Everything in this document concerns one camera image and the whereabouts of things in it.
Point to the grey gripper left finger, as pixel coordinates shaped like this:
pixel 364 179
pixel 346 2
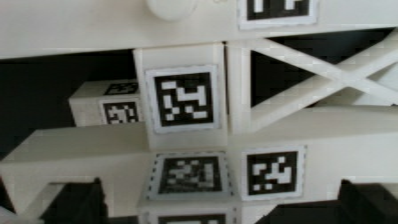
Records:
pixel 67 204

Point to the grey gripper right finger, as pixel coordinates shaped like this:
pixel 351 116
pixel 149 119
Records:
pixel 364 206

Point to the white chair leg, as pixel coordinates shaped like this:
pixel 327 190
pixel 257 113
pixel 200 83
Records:
pixel 104 103
pixel 188 192

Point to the white chair back frame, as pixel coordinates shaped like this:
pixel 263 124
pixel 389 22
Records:
pixel 257 89

